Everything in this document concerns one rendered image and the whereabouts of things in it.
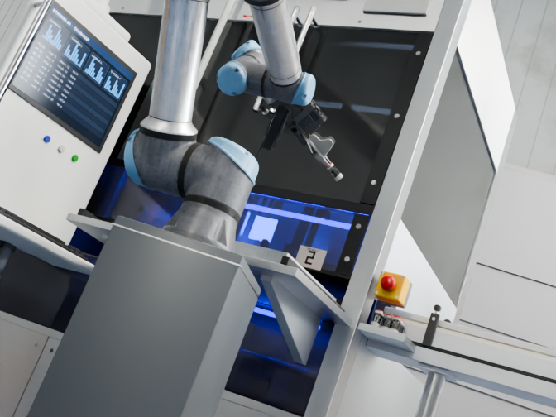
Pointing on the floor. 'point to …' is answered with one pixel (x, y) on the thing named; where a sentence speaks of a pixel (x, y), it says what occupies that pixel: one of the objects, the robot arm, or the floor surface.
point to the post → (387, 212)
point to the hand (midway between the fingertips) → (325, 164)
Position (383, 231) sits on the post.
